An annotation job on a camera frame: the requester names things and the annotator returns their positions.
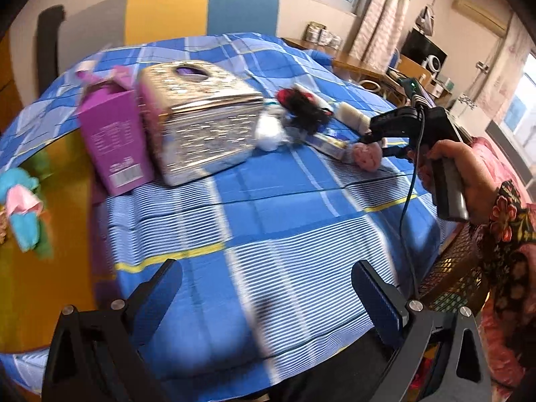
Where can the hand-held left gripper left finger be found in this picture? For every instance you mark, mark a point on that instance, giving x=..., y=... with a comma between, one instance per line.
x=164, y=293

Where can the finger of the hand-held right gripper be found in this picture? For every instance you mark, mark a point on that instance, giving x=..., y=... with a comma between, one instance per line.
x=379, y=127
x=393, y=152

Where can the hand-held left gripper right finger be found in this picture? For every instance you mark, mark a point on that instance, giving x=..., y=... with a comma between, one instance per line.
x=377, y=301

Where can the pink sock with blue band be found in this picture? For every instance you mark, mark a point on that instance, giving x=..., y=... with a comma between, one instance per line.
x=366, y=157

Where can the cream soft roll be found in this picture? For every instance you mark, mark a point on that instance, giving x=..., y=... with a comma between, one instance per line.
x=354, y=115

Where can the blue white tissue packet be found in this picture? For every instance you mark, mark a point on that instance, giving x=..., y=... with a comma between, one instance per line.
x=328, y=144

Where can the black curly wig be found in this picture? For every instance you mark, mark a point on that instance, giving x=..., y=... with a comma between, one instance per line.
x=305, y=109

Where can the clear bag of white cotton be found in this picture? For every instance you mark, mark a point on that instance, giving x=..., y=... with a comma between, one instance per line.
x=270, y=132

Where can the gold metal tray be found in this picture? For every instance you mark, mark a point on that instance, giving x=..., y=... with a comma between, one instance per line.
x=58, y=259

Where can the person's right forearm floral sleeve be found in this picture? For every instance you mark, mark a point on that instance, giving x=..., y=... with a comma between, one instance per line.
x=508, y=226

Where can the person's right hand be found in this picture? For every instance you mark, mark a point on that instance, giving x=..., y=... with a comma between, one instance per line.
x=473, y=176

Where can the wooden desk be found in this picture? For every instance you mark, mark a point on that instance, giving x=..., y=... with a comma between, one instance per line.
x=360, y=67

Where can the black monitor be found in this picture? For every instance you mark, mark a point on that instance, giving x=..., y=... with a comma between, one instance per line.
x=421, y=48

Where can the rattan chair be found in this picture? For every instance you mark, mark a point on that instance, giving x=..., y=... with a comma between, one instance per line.
x=454, y=268

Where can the pink floral curtain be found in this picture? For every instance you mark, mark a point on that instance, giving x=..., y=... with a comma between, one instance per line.
x=508, y=71

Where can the beige patterned curtain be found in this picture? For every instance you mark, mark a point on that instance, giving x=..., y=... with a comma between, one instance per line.
x=381, y=21

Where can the group of metal cans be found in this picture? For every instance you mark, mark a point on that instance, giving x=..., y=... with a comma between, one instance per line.
x=324, y=35

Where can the blue plaid tablecloth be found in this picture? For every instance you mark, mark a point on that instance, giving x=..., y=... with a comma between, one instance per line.
x=293, y=217

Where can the person's pink floral clothing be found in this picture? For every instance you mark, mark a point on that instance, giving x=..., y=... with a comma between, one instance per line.
x=508, y=322

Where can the teal and pink fuzzy socks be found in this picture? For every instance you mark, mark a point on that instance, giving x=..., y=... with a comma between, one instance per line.
x=23, y=209

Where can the purple gift box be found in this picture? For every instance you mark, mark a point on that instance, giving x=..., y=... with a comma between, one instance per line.
x=113, y=134

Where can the silver sequin tissue box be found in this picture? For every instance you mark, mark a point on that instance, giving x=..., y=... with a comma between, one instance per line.
x=201, y=125

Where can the grey yellow blue headboard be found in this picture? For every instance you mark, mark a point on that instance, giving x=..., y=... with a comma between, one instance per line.
x=167, y=12

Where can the black rolled mat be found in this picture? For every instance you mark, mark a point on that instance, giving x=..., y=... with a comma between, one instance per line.
x=49, y=46

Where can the wall air conditioner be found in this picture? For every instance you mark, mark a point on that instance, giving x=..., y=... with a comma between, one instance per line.
x=481, y=16

